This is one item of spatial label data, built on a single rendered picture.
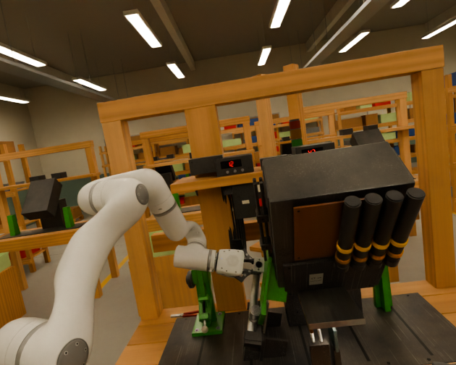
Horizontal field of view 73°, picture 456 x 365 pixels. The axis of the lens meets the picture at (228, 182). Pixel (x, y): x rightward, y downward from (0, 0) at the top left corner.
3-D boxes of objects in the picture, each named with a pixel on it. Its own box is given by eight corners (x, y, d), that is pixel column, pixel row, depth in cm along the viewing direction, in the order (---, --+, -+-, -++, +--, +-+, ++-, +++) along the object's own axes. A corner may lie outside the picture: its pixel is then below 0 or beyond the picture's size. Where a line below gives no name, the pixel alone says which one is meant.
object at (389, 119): (464, 173, 790) (459, 84, 761) (338, 192, 801) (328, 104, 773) (449, 171, 844) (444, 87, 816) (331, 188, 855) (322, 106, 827)
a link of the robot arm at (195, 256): (210, 258, 126) (206, 276, 118) (178, 253, 127) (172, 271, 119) (210, 242, 121) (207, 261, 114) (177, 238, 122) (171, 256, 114)
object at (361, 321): (366, 328, 88) (365, 318, 88) (309, 333, 90) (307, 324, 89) (330, 271, 127) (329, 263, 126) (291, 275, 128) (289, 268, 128)
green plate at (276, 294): (284, 318, 108) (292, 260, 105) (260, 314, 108) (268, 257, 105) (281, 301, 119) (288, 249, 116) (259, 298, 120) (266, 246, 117)
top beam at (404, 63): (444, 66, 128) (444, 44, 127) (100, 123, 141) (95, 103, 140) (432, 71, 137) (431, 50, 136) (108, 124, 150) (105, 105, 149)
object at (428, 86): (457, 287, 141) (444, 66, 128) (140, 320, 153) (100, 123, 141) (444, 277, 149) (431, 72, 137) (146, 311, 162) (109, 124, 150)
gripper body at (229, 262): (212, 270, 113) (242, 274, 113) (216, 244, 119) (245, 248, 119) (212, 277, 119) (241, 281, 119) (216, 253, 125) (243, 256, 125)
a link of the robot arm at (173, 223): (161, 189, 117) (192, 245, 132) (148, 216, 104) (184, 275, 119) (182, 184, 115) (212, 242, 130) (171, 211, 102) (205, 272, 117)
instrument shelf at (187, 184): (390, 163, 123) (389, 153, 123) (171, 194, 131) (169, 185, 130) (366, 158, 148) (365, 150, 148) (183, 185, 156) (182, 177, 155)
